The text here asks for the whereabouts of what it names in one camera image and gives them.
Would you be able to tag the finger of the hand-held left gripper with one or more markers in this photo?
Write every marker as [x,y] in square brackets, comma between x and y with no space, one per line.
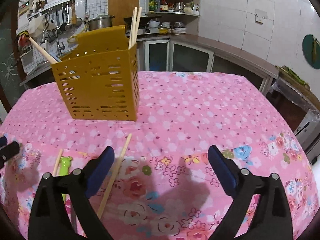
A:
[10,151]

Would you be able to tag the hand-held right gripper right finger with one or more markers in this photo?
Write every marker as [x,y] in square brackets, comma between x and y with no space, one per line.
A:
[225,171]

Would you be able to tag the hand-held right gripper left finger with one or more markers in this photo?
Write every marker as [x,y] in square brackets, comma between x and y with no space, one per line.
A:
[100,171]

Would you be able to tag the wooden chopstick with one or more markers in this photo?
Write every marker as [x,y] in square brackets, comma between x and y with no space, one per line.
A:
[131,30]
[42,49]
[118,167]
[58,161]
[136,30]

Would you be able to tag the yellow perforated utensil holder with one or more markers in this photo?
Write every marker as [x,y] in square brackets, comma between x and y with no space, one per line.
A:
[100,100]

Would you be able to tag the row of hanging kitchen utensils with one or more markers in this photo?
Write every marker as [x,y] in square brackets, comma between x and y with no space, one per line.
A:
[67,20]

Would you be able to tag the pink floral tablecloth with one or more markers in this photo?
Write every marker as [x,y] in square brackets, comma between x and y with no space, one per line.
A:
[190,110]

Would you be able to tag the brown door with frosted glass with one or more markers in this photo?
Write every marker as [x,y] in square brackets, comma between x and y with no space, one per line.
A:
[7,67]

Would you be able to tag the steel sink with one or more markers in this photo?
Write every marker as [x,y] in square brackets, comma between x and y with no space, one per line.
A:
[37,71]

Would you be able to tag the plastic covered side table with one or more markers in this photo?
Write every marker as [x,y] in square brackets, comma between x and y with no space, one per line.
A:
[295,100]

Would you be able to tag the yellow and red hanging item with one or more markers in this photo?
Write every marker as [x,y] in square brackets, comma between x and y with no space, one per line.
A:
[23,38]

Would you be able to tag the steel faucet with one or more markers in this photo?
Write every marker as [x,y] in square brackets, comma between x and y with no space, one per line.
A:
[60,45]

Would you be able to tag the kitchen counter with cabinets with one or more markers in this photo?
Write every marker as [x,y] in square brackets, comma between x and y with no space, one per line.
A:
[225,52]

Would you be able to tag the white hanging cloth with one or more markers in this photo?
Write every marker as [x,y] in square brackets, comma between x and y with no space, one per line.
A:
[36,28]

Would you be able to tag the white electrical box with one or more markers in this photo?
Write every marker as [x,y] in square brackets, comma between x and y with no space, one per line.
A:
[24,8]

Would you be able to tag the green round board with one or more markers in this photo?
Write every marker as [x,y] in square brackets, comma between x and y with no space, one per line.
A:
[308,52]

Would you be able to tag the steel pot with lid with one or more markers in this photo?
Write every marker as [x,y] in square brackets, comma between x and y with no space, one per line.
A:
[100,23]

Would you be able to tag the steel gas stove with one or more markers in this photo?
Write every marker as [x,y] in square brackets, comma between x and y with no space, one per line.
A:
[147,30]

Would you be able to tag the black wok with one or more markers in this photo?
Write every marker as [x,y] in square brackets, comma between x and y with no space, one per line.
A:
[147,20]

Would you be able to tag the wooden cutting board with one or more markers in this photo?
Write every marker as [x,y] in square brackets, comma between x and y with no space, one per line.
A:
[122,5]

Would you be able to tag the steel kettle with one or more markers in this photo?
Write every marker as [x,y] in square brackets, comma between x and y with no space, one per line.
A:
[180,7]

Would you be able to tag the green bottle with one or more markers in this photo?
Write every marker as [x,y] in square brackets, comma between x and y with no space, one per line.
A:
[152,5]

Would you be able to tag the steel wall rack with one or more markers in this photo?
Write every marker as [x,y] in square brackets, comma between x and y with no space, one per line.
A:
[50,7]

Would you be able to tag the white wall socket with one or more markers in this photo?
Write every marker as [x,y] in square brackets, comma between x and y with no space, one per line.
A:
[260,16]

